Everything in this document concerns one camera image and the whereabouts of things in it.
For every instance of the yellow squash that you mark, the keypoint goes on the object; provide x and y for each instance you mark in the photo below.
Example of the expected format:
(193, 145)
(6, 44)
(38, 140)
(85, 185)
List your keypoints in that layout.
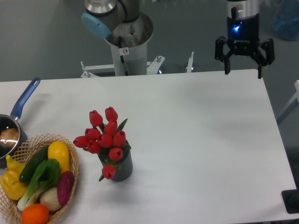
(58, 150)

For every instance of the brown bread roll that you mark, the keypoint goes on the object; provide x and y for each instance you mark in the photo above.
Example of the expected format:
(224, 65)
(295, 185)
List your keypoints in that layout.
(9, 138)

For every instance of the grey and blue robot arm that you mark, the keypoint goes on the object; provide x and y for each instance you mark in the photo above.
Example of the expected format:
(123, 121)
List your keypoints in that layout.
(103, 16)

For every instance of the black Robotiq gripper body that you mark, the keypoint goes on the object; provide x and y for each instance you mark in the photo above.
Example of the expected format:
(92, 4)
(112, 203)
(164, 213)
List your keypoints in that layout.
(243, 35)

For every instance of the beige garlic bulb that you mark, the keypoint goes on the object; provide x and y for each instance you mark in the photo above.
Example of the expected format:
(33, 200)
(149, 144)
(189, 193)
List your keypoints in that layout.
(50, 199)

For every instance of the green cucumber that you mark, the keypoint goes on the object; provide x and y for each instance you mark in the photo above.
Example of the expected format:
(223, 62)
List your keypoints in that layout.
(28, 172)

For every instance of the red tulip bouquet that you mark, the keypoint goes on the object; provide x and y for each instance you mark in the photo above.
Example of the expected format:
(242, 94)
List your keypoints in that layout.
(106, 139)

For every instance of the orange fruit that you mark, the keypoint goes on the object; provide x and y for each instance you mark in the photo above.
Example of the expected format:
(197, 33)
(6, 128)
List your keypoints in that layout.
(35, 214)

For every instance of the blue translucent bag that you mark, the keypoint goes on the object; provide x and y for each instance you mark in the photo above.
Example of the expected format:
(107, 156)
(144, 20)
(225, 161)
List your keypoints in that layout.
(285, 22)

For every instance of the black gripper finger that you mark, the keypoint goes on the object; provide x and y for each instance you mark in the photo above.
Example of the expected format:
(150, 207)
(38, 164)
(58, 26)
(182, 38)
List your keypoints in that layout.
(219, 52)
(262, 52)

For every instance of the yellow bell pepper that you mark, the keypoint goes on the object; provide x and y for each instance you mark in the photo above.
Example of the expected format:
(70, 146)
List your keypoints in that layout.
(9, 181)

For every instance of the dark grey ribbed vase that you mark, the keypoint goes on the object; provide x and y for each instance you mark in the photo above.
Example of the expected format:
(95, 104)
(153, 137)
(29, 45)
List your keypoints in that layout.
(123, 167)

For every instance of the black device at table edge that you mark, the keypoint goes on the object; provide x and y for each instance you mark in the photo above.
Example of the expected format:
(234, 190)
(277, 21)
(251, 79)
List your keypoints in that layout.
(291, 200)

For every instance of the purple sweet potato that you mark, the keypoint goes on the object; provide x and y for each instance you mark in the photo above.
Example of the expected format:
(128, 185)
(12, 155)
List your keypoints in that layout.
(64, 187)

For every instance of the blue handled saucepan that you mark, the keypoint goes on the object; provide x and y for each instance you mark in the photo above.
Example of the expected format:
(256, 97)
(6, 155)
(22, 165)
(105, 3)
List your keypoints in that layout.
(11, 121)

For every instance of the white furniture frame right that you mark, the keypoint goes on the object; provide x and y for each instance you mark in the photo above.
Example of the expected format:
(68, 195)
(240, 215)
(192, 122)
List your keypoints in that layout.
(291, 104)

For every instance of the green bok choy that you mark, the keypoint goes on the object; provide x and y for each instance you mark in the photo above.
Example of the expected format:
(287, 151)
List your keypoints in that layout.
(45, 176)

